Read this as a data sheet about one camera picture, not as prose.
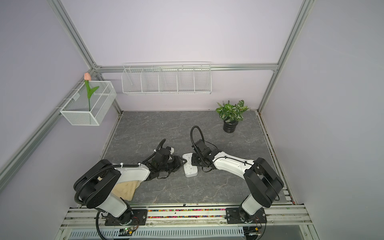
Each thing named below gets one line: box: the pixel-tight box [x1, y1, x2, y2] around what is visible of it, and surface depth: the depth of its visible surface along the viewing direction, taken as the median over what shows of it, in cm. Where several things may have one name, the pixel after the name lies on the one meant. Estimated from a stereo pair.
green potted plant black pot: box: [215, 100, 251, 133], surface depth 90 cm
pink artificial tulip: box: [83, 72, 100, 112], surface depth 86 cm
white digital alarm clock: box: [182, 153, 198, 178], surface depth 88 cm
